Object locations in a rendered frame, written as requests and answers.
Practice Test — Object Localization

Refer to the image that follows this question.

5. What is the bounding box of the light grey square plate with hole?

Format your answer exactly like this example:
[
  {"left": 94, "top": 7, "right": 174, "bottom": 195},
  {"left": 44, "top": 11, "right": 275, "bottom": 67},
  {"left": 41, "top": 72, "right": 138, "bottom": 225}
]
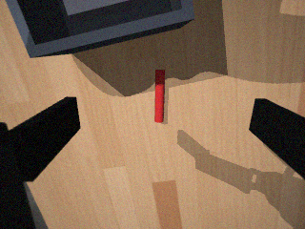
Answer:
[{"left": 63, "top": 0, "right": 150, "bottom": 21}]

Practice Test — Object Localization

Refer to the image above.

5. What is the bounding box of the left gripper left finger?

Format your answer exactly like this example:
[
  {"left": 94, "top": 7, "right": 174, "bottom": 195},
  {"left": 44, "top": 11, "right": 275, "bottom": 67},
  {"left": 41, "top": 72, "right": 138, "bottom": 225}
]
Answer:
[{"left": 0, "top": 96, "right": 81, "bottom": 229}]

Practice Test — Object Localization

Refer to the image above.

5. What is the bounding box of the grey open box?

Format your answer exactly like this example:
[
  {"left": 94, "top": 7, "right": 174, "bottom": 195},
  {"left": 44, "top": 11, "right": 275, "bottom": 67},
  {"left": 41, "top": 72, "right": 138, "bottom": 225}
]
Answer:
[{"left": 6, "top": 0, "right": 194, "bottom": 58}]

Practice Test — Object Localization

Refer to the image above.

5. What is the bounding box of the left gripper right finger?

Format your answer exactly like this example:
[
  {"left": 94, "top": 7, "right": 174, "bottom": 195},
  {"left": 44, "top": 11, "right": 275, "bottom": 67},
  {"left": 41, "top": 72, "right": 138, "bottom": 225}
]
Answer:
[{"left": 249, "top": 98, "right": 305, "bottom": 179}]

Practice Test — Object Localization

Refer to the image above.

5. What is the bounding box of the red cylinder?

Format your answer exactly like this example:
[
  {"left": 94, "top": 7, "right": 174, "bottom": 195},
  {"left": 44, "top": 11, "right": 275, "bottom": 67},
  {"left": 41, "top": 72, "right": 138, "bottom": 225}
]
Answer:
[{"left": 154, "top": 70, "right": 165, "bottom": 123}]

